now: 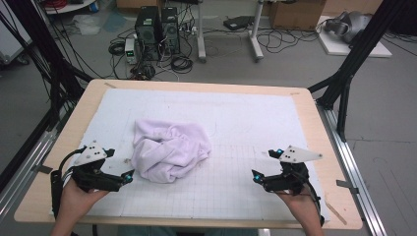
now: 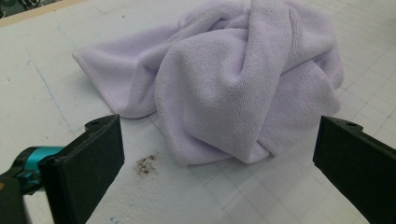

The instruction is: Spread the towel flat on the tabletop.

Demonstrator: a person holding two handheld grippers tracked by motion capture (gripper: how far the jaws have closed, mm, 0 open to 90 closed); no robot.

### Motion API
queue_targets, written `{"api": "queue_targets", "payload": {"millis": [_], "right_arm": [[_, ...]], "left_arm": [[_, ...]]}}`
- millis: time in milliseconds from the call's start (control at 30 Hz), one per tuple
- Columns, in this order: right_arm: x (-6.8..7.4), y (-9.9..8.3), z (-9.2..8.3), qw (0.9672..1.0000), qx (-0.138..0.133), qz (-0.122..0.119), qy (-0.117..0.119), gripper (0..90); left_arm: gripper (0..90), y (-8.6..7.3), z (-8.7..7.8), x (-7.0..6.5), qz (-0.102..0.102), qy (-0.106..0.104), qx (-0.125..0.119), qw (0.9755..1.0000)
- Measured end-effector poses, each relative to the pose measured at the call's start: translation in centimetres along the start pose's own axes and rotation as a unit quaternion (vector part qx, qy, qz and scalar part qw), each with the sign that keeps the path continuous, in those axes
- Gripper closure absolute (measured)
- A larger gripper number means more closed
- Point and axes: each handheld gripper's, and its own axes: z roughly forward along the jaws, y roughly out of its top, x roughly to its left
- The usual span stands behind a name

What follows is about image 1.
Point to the round white table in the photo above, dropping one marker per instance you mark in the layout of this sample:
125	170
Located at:
72	7

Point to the large black computer tower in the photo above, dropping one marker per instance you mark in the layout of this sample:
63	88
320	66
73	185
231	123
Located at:
147	32

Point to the grey tape piece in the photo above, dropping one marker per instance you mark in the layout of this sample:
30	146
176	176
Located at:
44	169
345	185

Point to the white power supply unit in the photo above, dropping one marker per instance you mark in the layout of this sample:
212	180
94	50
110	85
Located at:
131	50

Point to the large cardboard box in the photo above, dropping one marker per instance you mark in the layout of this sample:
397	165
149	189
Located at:
295	14

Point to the aluminium side rail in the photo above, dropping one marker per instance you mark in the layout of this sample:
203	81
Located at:
347	157
29	164

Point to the white foam mat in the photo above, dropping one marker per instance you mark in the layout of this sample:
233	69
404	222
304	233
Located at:
229	114

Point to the beige tape strip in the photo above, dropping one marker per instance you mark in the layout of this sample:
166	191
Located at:
336	213

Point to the black metal frame strut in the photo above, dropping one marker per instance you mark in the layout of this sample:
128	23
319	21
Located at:
360	46
39	39

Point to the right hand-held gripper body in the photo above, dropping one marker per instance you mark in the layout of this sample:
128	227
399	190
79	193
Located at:
296	154

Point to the white floor board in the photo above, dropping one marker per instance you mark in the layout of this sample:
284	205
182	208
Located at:
337	47

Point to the person's left hand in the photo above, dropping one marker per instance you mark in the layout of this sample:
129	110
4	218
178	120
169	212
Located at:
75	201

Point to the light purple printed towel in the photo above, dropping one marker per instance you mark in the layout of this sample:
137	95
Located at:
170	150

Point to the clear plastic bag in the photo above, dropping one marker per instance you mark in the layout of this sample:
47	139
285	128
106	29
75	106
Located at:
87	25

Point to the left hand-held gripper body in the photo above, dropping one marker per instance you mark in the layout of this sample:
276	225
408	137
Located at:
88	155

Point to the grey headset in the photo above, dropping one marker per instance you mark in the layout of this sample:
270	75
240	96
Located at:
350	24

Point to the white metal stand leg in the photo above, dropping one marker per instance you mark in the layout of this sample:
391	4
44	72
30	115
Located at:
255	32
201	32

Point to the person's blue jeans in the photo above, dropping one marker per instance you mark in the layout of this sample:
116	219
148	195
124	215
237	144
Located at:
147	231

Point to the flat black device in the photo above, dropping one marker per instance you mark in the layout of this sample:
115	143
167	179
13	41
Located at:
237	23

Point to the slim black computer tower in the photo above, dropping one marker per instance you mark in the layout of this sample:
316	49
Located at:
171	31

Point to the person's right hand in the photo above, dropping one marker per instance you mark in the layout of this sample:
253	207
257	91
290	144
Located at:
301	205

